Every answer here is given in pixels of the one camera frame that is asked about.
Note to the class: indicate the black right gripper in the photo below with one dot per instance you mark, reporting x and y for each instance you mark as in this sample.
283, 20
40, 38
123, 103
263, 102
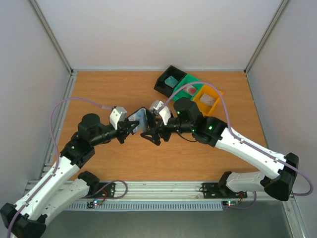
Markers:
163, 131

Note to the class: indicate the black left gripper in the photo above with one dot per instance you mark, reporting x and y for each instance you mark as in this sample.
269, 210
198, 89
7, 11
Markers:
123, 126

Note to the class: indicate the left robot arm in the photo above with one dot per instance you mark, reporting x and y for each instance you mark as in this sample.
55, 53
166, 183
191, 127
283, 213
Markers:
30, 215

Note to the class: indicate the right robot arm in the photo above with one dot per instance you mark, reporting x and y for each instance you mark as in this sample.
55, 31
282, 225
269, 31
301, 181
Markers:
274, 177

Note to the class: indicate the teal card stack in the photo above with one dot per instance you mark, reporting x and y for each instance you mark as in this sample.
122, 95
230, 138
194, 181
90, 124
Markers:
171, 82

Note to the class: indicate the red patterned card stack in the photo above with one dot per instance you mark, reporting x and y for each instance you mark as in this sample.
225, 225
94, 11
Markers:
190, 89

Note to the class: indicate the black plastic bin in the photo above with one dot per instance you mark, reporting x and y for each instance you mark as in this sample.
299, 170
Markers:
161, 87

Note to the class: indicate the yellow plastic bin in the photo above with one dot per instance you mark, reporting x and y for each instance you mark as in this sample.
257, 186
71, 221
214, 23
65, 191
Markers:
206, 110

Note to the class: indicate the green plastic bin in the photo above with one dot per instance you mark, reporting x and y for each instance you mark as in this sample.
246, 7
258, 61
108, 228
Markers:
186, 80

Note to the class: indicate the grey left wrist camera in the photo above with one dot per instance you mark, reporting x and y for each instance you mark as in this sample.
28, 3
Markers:
117, 114

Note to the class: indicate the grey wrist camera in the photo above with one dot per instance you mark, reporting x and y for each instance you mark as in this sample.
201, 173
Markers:
158, 108
117, 114

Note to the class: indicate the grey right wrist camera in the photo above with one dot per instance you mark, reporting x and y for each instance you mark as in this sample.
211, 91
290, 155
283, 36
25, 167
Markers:
158, 108

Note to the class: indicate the aluminium front rail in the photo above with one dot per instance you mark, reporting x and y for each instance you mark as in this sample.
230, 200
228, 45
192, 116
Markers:
164, 191

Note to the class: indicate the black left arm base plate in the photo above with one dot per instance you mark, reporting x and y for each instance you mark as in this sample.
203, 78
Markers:
101, 190

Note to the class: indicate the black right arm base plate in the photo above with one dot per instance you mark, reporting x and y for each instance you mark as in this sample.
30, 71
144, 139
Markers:
210, 190

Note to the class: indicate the white slotted cable duct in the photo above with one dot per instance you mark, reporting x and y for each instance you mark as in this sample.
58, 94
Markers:
136, 206

